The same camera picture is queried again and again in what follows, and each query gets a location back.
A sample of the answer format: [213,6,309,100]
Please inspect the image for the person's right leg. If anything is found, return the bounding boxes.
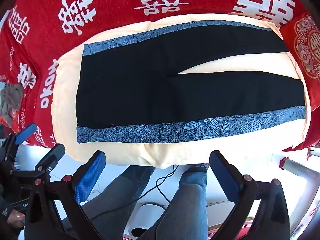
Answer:
[154,163,208,240]

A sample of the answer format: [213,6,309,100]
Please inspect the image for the cream blanket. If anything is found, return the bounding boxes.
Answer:
[50,12,313,169]

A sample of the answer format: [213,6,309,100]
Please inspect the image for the red box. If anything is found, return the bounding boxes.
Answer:
[207,219,254,240]

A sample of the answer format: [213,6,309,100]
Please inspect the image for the red cushion with gold pattern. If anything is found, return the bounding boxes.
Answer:
[279,12,320,153]

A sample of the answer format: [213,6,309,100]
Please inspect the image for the person's left leg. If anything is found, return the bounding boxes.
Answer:
[81,165,156,232]

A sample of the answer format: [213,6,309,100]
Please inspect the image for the grey brown cloth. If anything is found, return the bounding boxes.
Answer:
[0,81,26,128]

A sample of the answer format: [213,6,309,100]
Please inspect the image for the red printed blanket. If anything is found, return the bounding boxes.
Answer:
[0,0,320,149]

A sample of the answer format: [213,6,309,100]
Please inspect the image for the white floor appliance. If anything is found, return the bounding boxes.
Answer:
[124,202,171,238]

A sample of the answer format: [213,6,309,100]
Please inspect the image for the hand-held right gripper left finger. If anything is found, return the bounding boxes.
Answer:
[24,150,107,240]

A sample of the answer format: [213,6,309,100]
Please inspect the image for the metal tube with red cap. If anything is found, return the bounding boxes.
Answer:
[279,156,320,182]

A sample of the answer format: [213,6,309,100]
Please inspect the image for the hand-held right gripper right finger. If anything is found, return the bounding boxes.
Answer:
[209,150,290,240]

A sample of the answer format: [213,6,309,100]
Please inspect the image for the black pants with blue stripes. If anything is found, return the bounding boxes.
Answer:
[76,19,307,144]

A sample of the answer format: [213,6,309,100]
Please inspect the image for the black cable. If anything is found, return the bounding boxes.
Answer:
[89,164,179,222]

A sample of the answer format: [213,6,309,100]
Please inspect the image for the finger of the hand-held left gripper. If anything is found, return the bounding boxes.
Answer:
[34,144,66,180]
[0,123,38,160]

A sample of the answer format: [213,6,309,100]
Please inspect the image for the person's left hand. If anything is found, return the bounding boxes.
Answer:
[7,211,25,229]

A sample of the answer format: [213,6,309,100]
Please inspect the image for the person's left forearm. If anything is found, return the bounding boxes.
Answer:
[0,195,15,240]

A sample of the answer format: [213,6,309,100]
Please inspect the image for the person's leg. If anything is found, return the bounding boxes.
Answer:
[154,163,208,240]
[81,165,156,232]

